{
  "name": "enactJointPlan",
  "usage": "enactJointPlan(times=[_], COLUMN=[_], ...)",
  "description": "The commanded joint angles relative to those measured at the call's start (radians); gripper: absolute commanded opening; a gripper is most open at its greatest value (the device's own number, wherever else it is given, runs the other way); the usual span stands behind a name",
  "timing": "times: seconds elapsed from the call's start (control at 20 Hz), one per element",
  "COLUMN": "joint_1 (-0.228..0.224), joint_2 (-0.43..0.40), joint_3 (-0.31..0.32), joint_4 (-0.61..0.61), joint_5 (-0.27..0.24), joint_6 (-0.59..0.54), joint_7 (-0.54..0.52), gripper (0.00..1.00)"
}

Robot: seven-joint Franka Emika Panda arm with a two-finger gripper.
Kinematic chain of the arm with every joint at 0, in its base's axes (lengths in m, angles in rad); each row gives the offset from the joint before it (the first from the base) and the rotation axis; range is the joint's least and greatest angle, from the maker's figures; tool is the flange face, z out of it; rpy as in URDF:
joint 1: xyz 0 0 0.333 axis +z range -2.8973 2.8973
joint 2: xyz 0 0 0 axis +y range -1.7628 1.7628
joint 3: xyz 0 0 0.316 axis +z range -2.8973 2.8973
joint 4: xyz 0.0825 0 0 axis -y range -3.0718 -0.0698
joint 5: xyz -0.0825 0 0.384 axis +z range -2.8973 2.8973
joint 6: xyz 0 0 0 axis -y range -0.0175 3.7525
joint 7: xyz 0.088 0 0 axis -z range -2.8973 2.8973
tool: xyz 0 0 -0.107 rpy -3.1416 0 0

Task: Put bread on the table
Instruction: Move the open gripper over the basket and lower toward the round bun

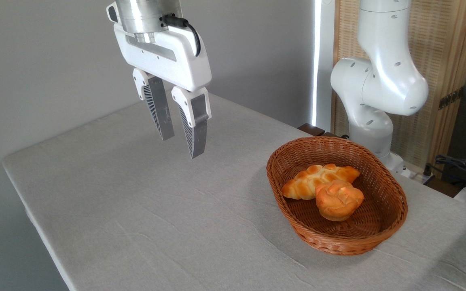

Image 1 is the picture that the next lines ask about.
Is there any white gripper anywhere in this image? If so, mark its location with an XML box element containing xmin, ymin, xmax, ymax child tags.
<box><xmin>114</xmin><ymin>23</ymin><xmax>212</xmax><ymax>159</ymax></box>

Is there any orange muffin bread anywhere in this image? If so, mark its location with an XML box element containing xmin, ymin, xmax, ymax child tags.
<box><xmin>315</xmin><ymin>179</ymin><xmax>365</xmax><ymax>222</ymax></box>

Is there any braided bread loaf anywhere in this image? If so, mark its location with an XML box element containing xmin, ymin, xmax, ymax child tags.
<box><xmin>281</xmin><ymin>164</ymin><xmax>360</xmax><ymax>200</ymax></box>

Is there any grey tablecloth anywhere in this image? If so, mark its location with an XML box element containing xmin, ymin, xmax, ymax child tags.
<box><xmin>2</xmin><ymin>92</ymin><xmax>466</xmax><ymax>291</ymax></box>

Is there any dark brown wooden furniture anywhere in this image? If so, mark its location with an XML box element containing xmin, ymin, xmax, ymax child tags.
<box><xmin>298</xmin><ymin>123</ymin><xmax>339</xmax><ymax>138</ymax></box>

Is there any brown wicker basket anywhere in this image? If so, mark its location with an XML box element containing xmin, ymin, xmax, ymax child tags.
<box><xmin>266</xmin><ymin>136</ymin><xmax>408</xmax><ymax>256</ymax></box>

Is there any white power strip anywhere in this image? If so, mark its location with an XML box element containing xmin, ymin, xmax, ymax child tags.
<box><xmin>410</xmin><ymin>171</ymin><xmax>436</xmax><ymax>185</ymax></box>

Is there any wooden bamboo screen panel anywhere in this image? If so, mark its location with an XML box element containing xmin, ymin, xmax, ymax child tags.
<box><xmin>332</xmin><ymin>0</ymin><xmax>466</xmax><ymax>178</ymax></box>

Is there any brass hinge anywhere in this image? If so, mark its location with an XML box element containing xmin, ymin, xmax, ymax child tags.
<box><xmin>438</xmin><ymin>87</ymin><xmax>465</xmax><ymax>110</ymax></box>

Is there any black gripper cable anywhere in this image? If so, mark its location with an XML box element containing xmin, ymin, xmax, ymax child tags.
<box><xmin>161</xmin><ymin>14</ymin><xmax>201</xmax><ymax>57</ymax></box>

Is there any black cable bundle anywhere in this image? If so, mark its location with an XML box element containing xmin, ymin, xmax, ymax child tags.
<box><xmin>423</xmin><ymin>155</ymin><xmax>466</xmax><ymax>190</ymax></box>

